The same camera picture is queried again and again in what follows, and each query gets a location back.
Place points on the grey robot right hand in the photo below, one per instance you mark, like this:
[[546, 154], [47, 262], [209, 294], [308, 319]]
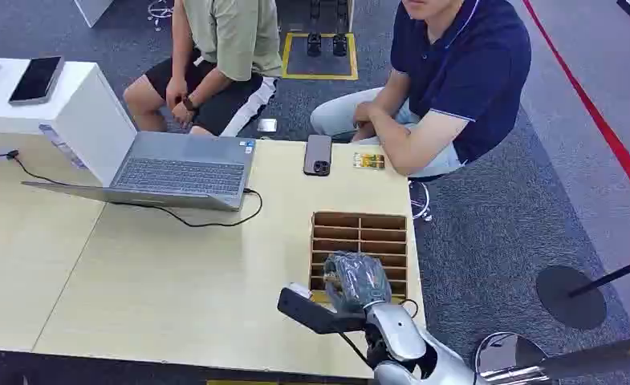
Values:
[[358, 281]]

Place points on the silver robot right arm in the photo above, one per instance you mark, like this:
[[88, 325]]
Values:
[[399, 332]]

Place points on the wooden slotted card box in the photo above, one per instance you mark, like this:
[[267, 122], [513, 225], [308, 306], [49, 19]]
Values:
[[360, 234]]

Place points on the chrome chair base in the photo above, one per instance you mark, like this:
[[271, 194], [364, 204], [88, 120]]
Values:
[[420, 202]]

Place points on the chrome round stanchion base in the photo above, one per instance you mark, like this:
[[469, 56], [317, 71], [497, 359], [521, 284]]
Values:
[[506, 353]]

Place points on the small white square block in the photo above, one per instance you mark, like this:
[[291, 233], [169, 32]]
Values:
[[267, 125]]

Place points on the grey open laptop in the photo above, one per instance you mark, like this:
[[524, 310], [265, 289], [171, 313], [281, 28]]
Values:
[[187, 172]]

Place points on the black round stanchion base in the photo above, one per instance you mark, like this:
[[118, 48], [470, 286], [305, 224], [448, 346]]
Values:
[[564, 308]]

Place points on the yellow floor tape square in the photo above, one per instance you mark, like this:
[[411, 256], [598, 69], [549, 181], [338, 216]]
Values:
[[320, 76]]

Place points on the person in dark shirt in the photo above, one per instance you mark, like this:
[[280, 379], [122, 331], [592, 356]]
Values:
[[453, 79]]

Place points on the black robot legs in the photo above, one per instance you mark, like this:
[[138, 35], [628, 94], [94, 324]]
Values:
[[326, 37]]

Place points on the dark stanchion pole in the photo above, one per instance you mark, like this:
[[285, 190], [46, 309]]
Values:
[[596, 358]]

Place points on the black stanchion pole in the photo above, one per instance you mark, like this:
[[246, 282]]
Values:
[[617, 273]]

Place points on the person in pale shirt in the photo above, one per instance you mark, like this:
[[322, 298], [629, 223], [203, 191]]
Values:
[[224, 48]]

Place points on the red floor tape line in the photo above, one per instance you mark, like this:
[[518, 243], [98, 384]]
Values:
[[601, 125]]

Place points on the white cabinet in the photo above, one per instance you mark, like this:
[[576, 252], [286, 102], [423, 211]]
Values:
[[80, 106]]

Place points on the white wheeled chair base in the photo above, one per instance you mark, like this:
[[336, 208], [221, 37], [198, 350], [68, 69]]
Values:
[[160, 10]]

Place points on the white panel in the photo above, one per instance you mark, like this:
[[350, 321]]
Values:
[[94, 9]]

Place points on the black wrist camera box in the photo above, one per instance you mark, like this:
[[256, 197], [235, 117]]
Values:
[[314, 314]]

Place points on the dark smartphone with camera lenses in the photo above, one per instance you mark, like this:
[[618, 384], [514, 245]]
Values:
[[318, 154]]

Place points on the black smartphone with grey frame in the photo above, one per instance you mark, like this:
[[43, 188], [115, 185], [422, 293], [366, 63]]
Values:
[[36, 79]]

